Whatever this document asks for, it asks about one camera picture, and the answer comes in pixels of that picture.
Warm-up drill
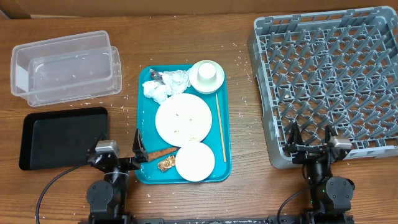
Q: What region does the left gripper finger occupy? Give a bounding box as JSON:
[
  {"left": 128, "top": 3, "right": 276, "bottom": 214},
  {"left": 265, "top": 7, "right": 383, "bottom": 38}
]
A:
[
  {"left": 132, "top": 128, "right": 147, "bottom": 155},
  {"left": 88, "top": 133, "right": 107, "bottom": 153}
]

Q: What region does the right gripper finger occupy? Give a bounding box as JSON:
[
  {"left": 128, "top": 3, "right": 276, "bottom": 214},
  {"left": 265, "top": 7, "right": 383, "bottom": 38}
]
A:
[
  {"left": 324, "top": 124, "right": 337, "bottom": 146},
  {"left": 286, "top": 122, "right": 304, "bottom": 147}
]

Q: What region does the white tissue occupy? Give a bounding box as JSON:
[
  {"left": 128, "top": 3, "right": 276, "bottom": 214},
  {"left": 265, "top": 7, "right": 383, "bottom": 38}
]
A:
[
  {"left": 142, "top": 80, "right": 172, "bottom": 104},
  {"left": 160, "top": 70, "right": 191, "bottom": 96}
]

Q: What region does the pale green bowl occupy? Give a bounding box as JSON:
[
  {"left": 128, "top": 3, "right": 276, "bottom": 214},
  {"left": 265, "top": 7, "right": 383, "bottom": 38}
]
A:
[{"left": 188, "top": 60, "right": 225, "bottom": 94}]

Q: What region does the white plastic cup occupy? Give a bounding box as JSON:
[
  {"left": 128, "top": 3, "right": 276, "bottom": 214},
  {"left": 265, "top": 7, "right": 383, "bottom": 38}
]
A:
[{"left": 198, "top": 62, "right": 216, "bottom": 80}]

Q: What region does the red foil snack wrapper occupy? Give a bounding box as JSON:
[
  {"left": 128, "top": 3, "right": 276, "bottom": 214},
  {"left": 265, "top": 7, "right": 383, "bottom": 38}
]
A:
[{"left": 149, "top": 69, "right": 162, "bottom": 80}]

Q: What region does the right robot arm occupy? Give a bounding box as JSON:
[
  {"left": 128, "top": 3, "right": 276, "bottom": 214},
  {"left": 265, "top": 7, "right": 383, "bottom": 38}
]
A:
[{"left": 276, "top": 122, "right": 355, "bottom": 224}]

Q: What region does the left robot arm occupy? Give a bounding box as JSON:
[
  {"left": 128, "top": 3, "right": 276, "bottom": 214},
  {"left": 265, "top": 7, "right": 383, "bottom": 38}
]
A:
[{"left": 86, "top": 129, "right": 149, "bottom": 224}]

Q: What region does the grey dishwasher rack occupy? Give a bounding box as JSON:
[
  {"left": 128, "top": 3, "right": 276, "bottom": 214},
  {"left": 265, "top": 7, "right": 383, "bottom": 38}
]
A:
[{"left": 248, "top": 6, "right": 397, "bottom": 169}]

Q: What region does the clear plastic waste bin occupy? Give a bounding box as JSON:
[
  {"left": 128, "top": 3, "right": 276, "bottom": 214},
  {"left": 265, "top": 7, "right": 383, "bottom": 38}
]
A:
[{"left": 10, "top": 30, "right": 123, "bottom": 107}]

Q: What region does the golden crumpled food scrap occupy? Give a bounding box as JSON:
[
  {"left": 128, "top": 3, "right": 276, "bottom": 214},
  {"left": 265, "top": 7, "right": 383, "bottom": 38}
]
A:
[{"left": 157, "top": 155, "right": 175, "bottom": 172}]

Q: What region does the black plastic tray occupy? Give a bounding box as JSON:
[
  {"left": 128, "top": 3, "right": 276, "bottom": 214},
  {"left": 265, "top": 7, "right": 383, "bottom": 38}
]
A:
[{"left": 19, "top": 107, "right": 109, "bottom": 170}]

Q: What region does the teal plastic serving tray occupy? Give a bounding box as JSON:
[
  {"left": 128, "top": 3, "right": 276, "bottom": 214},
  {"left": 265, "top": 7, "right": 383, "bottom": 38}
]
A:
[{"left": 136, "top": 64, "right": 232, "bottom": 185}]

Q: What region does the large white plate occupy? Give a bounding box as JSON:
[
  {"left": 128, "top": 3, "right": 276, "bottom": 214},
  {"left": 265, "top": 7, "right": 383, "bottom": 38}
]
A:
[{"left": 155, "top": 93, "right": 213, "bottom": 147}]

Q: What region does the small pink bowl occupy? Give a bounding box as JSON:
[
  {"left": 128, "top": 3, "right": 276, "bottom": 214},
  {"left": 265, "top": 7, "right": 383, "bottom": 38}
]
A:
[{"left": 175, "top": 142, "right": 215, "bottom": 182}]

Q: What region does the wooden chopstick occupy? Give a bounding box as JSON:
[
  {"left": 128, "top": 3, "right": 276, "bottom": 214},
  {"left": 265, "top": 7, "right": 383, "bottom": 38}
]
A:
[{"left": 215, "top": 93, "right": 226, "bottom": 163}]

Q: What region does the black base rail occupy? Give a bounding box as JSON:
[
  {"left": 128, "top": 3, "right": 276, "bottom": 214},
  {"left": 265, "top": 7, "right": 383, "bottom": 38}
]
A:
[{"left": 135, "top": 215, "right": 300, "bottom": 224}]

